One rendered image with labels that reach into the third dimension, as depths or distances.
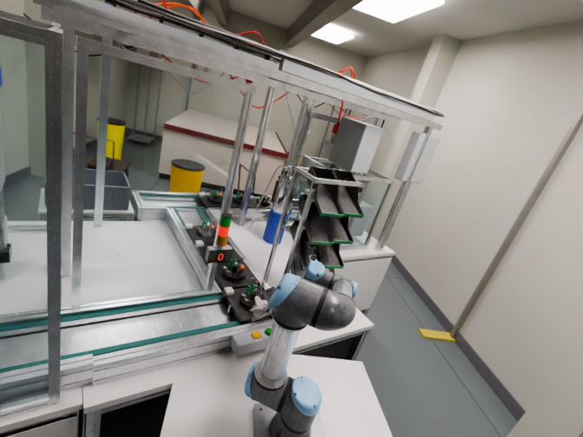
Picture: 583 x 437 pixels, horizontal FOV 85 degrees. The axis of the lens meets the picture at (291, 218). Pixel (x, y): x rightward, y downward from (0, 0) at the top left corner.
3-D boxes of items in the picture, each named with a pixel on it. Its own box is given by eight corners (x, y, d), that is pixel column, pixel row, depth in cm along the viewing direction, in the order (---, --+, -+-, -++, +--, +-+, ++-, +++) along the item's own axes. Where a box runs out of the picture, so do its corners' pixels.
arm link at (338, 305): (366, 310, 84) (360, 277, 132) (327, 294, 85) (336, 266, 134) (350, 350, 84) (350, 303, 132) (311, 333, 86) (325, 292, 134)
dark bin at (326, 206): (341, 218, 160) (349, 208, 155) (319, 216, 154) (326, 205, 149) (325, 179, 177) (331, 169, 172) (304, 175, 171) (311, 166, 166)
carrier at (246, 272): (259, 286, 184) (265, 268, 180) (220, 291, 170) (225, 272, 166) (243, 264, 202) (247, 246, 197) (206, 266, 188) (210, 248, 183)
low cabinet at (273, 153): (266, 168, 843) (276, 132, 807) (275, 204, 605) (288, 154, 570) (183, 148, 795) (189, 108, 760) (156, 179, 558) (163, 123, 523)
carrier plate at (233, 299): (282, 316, 166) (283, 312, 165) (240, 324, 152) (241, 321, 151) (261, 288, 183) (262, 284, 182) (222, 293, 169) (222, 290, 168)
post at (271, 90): (243, 225, 275) (284, 51, 225) (239, 225, 273) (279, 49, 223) (241, 223, 279) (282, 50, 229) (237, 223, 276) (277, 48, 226)
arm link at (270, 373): (276, 420, 109) (323, 306, 84) (238, 401, 112) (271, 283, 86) (288, 390, 119) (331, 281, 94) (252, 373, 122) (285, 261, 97)
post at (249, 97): (211, 291, 167) (254, 94, 131) (206, 292, 165) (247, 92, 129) (209, 288, 169) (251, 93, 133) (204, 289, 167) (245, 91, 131)
